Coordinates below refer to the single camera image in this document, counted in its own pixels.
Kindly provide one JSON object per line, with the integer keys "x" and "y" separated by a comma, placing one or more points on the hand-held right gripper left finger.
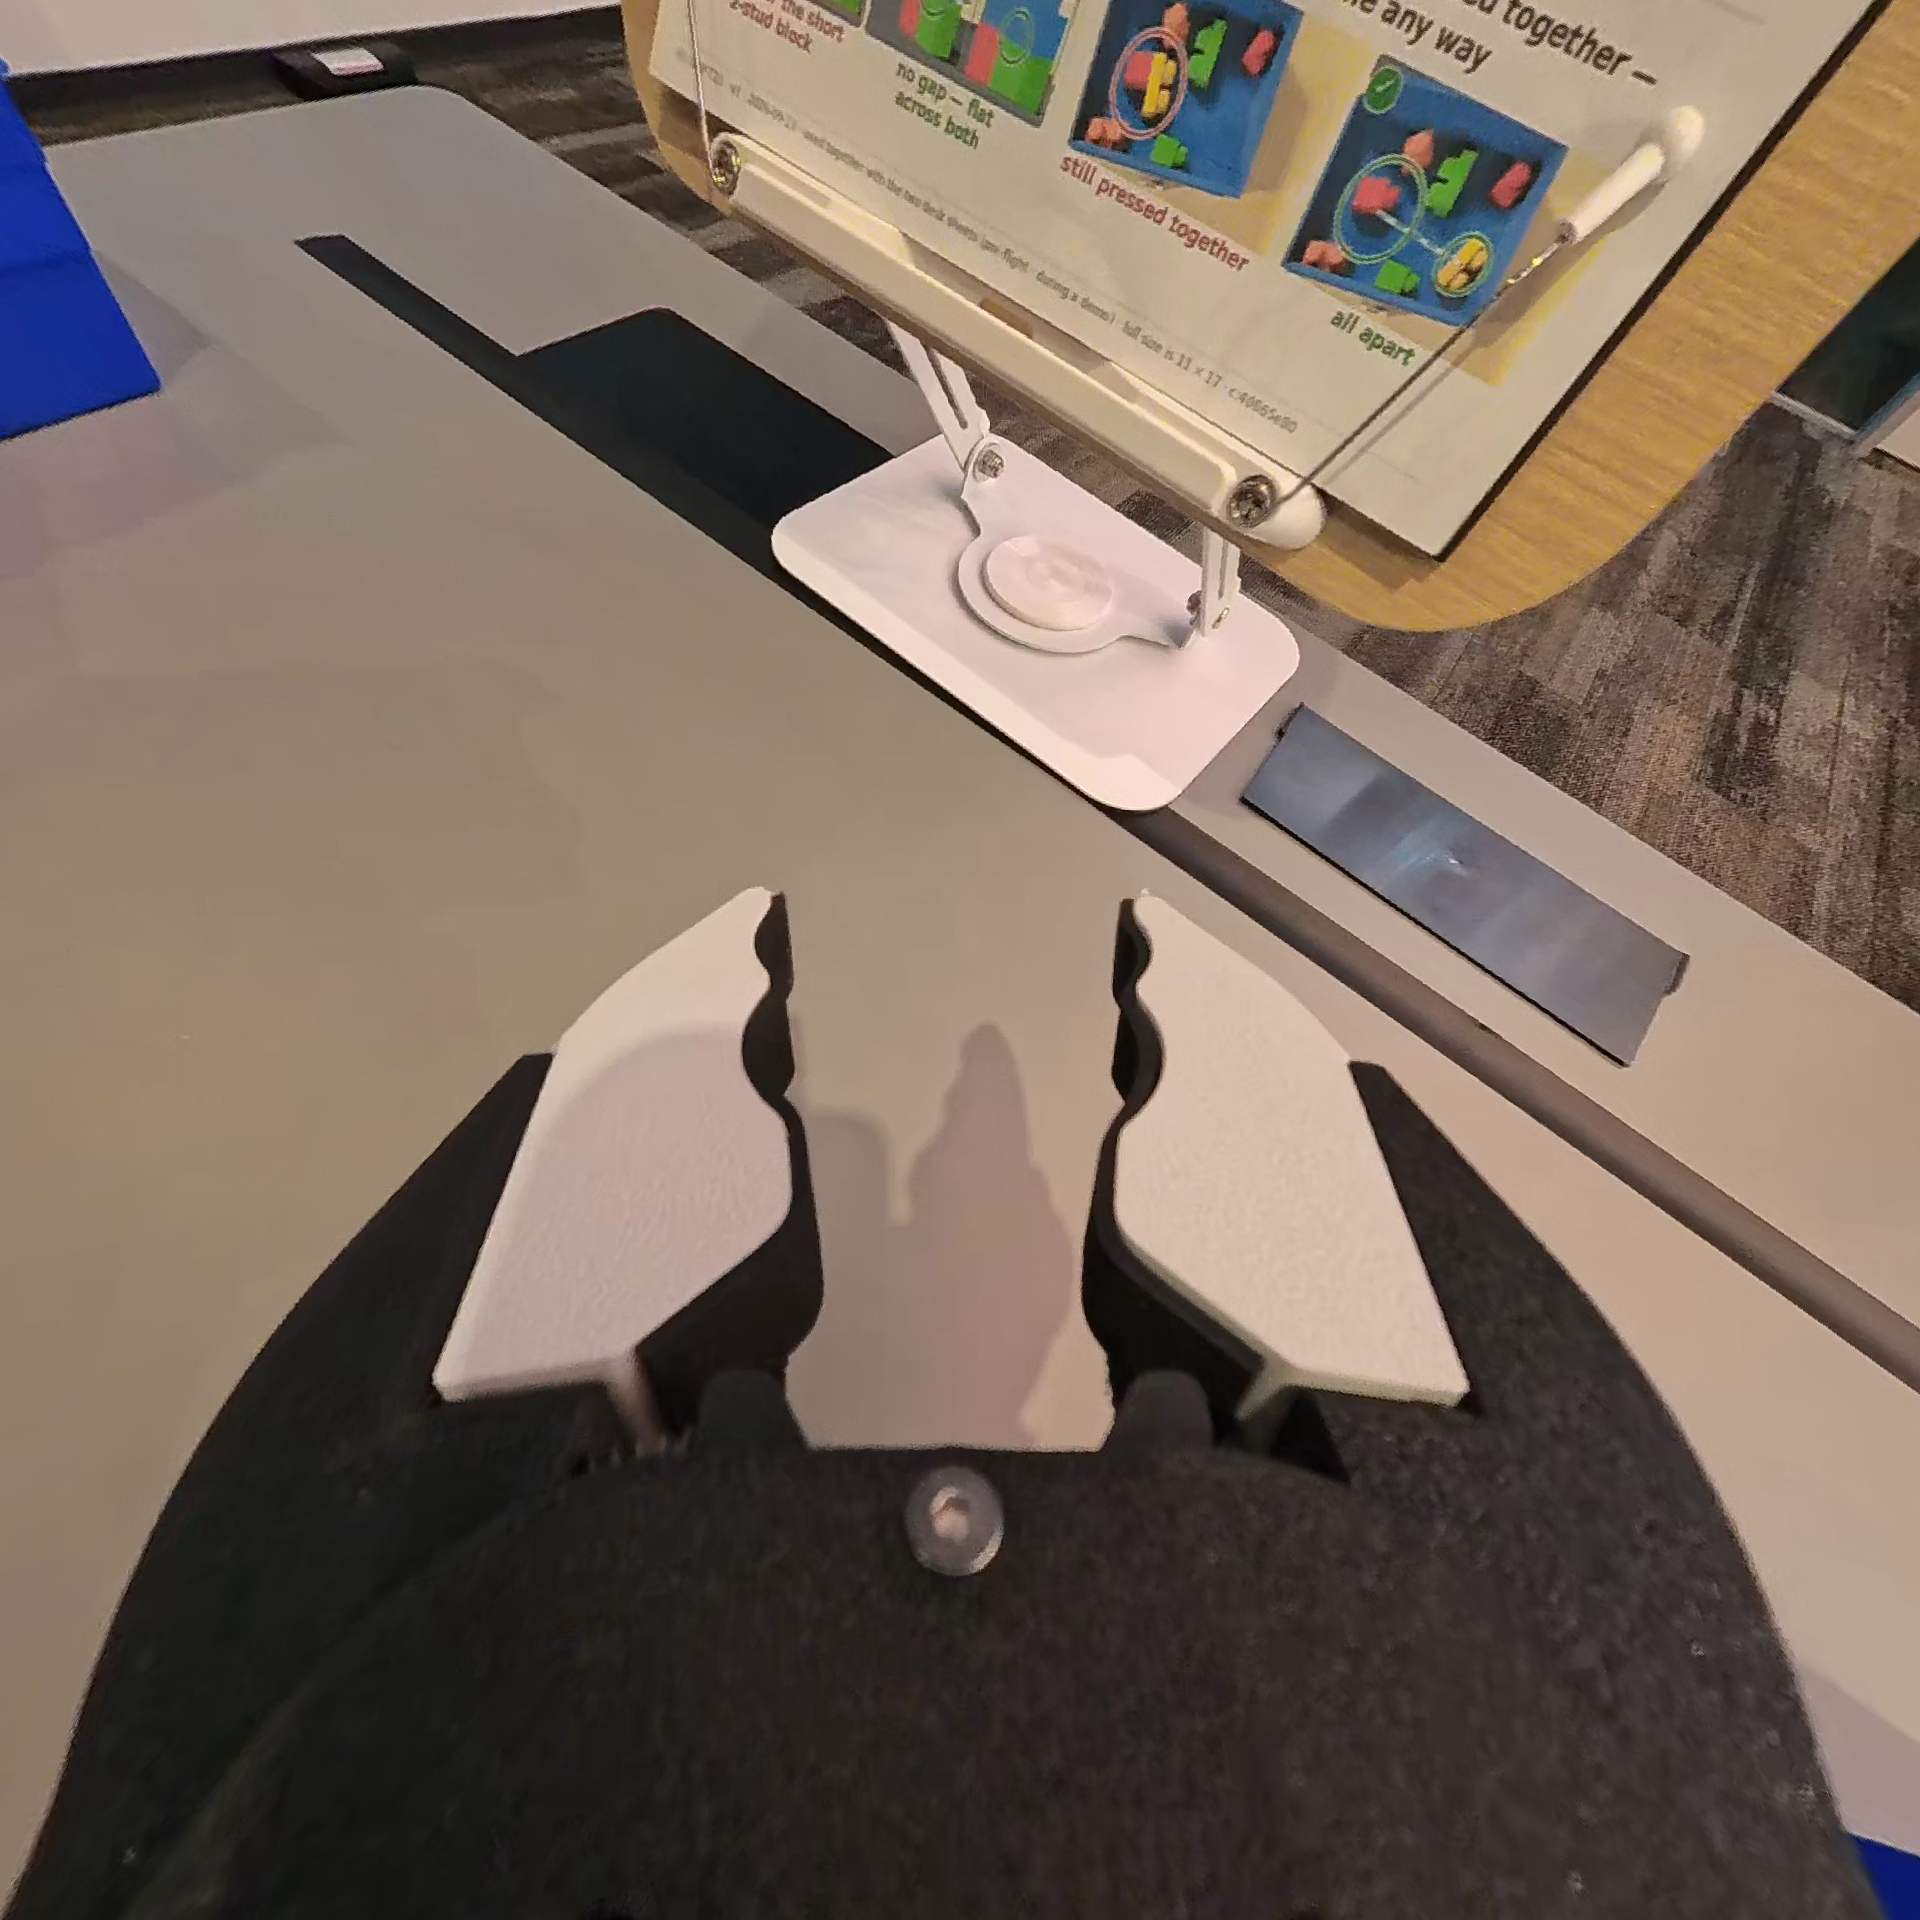
{"x": 629, "y": 1170}

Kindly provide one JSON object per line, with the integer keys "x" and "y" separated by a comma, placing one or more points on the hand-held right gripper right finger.
{"x": 1276, "y": 1184}

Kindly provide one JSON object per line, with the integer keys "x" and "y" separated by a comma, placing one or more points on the blue plastic bin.
{"x": 61, "y": 301}

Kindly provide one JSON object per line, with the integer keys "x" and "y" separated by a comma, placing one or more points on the grey desk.
{"x": 376, "y": 751}

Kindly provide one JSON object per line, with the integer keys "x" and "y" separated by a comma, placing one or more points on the black flat plate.
{"x": 1455, "y": 885}

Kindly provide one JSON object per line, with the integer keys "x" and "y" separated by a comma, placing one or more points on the instruction sheet on stand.
{"x": 901, "y": 555}

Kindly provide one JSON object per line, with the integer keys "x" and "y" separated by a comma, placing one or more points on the printed instruction sheet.
{"x": 1410, "y": 435}

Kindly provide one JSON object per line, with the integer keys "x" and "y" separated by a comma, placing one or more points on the black device on floor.
{"x": 340, "y": 62}

